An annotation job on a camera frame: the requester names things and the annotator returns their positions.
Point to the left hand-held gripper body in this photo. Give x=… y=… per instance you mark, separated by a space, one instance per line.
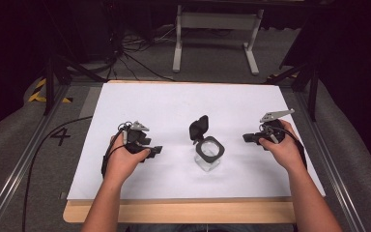
x=136 y=137

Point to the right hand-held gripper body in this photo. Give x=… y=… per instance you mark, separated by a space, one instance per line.
x=273 y=130

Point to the person's right hand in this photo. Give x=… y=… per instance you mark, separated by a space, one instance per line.
x=281 y=153

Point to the person's left hand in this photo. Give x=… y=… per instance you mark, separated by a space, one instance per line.
x=124 y=162

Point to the clear jar with black lid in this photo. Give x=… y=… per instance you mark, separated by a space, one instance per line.
x=207 y=150

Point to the white table sheet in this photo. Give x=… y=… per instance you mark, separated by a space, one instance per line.
x=180 y=106

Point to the black metal stand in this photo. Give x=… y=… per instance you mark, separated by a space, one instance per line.
x=312 y=90
x=50 y=83

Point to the yellow black floor tape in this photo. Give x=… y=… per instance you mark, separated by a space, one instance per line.
x=37 y=96

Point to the white metal table frame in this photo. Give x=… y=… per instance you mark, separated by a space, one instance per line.
x=217 y=21

